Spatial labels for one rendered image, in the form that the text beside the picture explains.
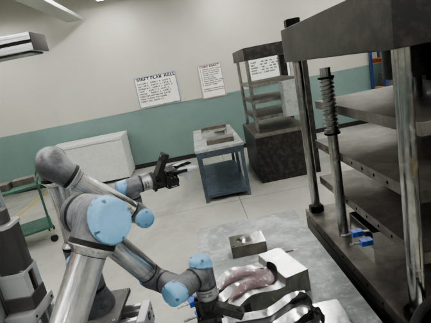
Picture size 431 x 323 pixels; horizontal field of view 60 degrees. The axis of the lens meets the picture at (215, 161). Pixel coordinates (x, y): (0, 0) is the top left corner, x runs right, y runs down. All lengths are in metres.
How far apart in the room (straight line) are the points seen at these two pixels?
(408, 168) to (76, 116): 7.84
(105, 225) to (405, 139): 0.99
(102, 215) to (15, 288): 0.48
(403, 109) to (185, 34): 7.22
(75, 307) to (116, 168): 6.90
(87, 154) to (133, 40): 2.58
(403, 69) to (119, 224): 0.98
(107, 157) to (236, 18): 3.98
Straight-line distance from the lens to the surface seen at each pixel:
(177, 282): 1.21
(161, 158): 1.62
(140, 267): 1.23
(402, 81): 1.35
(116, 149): 7.72
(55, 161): 1.42
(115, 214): 0.95
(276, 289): 1.75
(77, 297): 0.98
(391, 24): 1.29
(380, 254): 2.02
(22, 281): 1.30
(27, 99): 9.00
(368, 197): 2.15
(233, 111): 8.39
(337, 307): 1.64
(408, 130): 1.38
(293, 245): 2.22
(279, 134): 5.73
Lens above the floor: 1.85
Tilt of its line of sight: 14 degrees down
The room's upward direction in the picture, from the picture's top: 11 degrees counter-clockwise
